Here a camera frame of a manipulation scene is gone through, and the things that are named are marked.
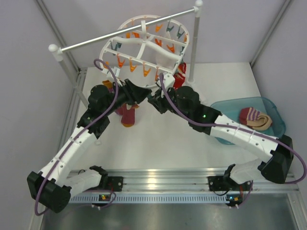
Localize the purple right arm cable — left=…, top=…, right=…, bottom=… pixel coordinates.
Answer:
left=159, top=72, right=307, bottom=207

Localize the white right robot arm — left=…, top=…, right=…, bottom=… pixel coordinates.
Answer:
left=148, top=86, right=294, bottom=190

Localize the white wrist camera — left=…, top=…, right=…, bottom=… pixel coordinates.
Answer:
left=156, top=73, right=175, bottom=90
left=102, top=67, right=120, bottom=78

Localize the striped pink purple sock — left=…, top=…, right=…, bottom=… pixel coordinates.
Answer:
left=239, top=107, right=272, bottom=131

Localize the white metal drying rack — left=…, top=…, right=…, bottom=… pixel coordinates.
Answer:
left=48, top=0, right=203, bottom=93

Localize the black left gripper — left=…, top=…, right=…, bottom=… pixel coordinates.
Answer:
left=103, top=78, right=152, bottom=116

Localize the red patterned sock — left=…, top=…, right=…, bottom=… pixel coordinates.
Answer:
left=173, top=62, right=187, bottom=90

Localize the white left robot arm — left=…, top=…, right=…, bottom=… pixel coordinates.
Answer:
left=27, top=80, right=152, bottom=216

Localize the maroon sock pair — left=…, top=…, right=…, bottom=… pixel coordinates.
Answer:
left=115, top=104, right=139, bottom=127

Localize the white round clip hanger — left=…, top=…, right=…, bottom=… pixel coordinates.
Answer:
left=99, top=15, right=190, bottom=89

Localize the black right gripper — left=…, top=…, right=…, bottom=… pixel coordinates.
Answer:
left=149, top=85, right=191, bottom=122

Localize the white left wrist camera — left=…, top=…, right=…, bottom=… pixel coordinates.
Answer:
left=102, top=67, right=120, bottom=78

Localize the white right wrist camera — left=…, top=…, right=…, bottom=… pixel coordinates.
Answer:
left=156, top=73, right=175, bottom=90

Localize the aluminium rail base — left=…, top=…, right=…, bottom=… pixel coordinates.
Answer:
left=70, top=168, right=299, bottom=208

